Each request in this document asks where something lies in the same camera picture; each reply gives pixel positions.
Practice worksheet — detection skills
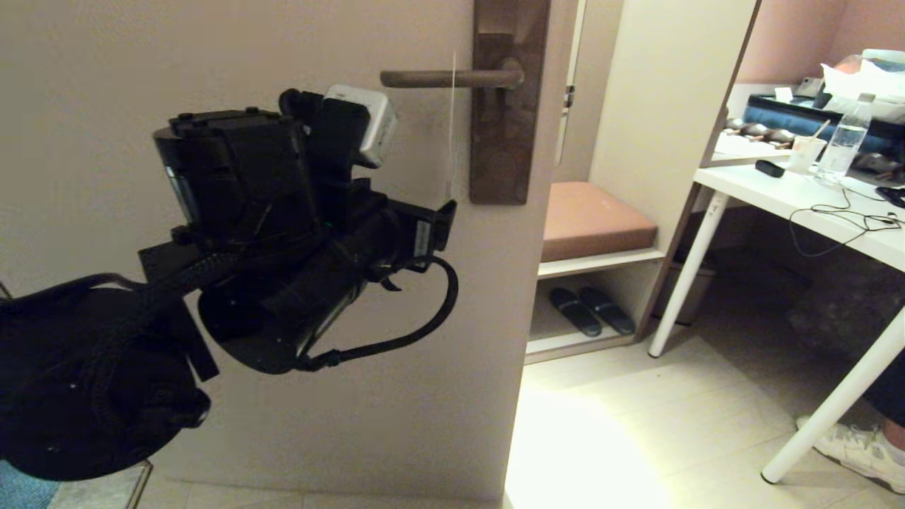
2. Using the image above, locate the beige room door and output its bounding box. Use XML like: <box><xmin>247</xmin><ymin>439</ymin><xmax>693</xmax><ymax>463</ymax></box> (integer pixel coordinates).
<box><xmin>0</xmin><ymin>0</ymin><xmax>584</xmax><ymax>499</ymax></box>

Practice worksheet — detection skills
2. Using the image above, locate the blue do-not-disturb door sign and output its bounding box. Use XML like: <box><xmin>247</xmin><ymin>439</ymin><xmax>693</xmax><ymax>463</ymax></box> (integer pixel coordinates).
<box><xmin>447</xmin><ymin>49</ymin><xmax>459</xmax><ymax>206</ymax></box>

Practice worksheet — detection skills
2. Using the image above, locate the brown door lock plate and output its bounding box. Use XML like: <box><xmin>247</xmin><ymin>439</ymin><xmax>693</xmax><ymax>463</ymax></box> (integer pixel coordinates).
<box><xmin>470</xmin><ymin>0</ymin><xmax>552</xmax><ymax>206</ymax></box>

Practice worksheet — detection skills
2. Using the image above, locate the dark slipper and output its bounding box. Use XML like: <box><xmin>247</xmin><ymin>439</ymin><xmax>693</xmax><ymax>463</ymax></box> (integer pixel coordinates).
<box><xmin>580</xmin><ymin>286</ymin><xmax>636</xmax><ymax>335</ymax></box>
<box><xmin>550</xmin><ymin>287</ymin><xmax>602</xmax><ymax>337</ymax></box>

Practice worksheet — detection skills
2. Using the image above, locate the brown bench cushion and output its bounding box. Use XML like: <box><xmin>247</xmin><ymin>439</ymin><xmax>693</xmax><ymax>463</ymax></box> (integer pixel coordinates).
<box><xmin>542</xmin><ymin>182</ymin><xmax>658</xmax><ymax>263</ymax></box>

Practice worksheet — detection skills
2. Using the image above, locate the brown waste bin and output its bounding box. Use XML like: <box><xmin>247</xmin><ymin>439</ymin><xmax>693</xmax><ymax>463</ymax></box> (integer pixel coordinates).
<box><xmin>654</xmin><ymin>251</ymin><xmax>715</xmax><ymax>327</ymax></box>

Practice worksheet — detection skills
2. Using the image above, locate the cream wardrobe bench unit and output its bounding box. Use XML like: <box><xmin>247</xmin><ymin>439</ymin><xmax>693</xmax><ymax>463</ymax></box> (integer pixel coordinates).
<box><xmin>527</xmin><ymin>0</ymin><xmax>763</xmax><ymax>365</ymax></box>

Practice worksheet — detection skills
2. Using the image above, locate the white paper sheet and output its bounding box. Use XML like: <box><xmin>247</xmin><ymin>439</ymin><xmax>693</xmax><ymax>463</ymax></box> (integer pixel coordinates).
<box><xmin>713</xmin><ymin>134</ymin><xmax>787</xmax><ymax>162</ymax></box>

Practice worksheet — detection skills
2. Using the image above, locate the white table with round legs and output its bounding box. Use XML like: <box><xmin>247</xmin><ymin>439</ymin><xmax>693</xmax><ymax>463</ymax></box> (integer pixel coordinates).
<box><xmin>648</xmin><ymin>164</ymin><xmax>905</xmax><ymax>486</ymax></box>

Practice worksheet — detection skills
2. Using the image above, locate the dark blue tray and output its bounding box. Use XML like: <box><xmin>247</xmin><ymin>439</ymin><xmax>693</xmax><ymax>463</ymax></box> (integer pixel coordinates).
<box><xmin>743</xmin><ymin>96</ymin><xmax>905</xmax><ymax>158</ymax></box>

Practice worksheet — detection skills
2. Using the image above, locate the white paper cup with stick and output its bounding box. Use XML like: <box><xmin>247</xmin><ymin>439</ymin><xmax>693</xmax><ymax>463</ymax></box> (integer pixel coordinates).
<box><xmin>787</xmin><ymin>122</ymin><xmax>830</xmax><ymax>176</ymax></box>

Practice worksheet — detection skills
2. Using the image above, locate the clear plastic water bottle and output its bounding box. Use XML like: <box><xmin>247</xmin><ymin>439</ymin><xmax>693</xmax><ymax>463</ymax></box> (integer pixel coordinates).
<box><xmin>814</xmin><ymin>95</ymin><xmax>875</xmax><ymax>187</ymax></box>

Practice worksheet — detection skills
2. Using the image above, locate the white sneaker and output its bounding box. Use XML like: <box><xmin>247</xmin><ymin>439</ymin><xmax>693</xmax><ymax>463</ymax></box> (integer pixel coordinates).
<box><xmin>795</xmin><ymin>414</ymin><xmax>905</xmax><ymax>496</ymax></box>

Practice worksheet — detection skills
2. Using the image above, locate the white plastic bag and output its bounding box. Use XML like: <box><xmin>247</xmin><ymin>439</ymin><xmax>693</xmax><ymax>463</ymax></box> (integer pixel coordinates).
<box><xmin>820</xmin><ymin>51</ymin><xmax>905</xmax><ymax>127</ymax></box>

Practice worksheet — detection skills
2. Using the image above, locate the person leg in dark trousers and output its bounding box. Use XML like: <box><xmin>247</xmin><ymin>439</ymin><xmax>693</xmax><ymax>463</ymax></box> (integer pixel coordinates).
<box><xmin>859</xmin><ymin>308</ymin><xmax>905</xmax><ymax>453</ymax></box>

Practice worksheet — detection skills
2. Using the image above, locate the black braided cable sleeve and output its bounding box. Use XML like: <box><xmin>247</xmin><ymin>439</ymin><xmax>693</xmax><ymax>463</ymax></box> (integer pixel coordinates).
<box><xmin>92</xmin><ymin>251</ymin><xmax>238</xmax><ymax>368</ymax></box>

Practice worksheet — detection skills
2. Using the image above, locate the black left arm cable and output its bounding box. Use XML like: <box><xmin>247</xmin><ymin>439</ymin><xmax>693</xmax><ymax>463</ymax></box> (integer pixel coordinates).
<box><xmin>297</xmin><ymin>256</ymin><xmax>459</xmax><ymax>372</ymax></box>

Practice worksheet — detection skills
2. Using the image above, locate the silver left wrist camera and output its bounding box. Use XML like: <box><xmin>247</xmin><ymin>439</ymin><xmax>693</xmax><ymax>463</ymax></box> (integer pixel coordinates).
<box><xmin>322</xmin><ymin>83</ymin><xmax>398</xmax><ymax>169</ymax></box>

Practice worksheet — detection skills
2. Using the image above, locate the bronze door handle lever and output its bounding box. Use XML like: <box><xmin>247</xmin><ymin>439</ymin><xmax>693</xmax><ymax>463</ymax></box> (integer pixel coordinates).
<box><xmin>380</xmin><ymin>58</ymin><xmax>525</xmax><ymax>89</ymax></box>

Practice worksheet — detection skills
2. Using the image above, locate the thin black cable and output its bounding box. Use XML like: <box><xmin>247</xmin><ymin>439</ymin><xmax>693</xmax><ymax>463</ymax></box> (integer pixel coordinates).
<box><xmin>787</xmin><ymin>187</ymin><xmax>904</xmax><ymax>259</ymax></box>

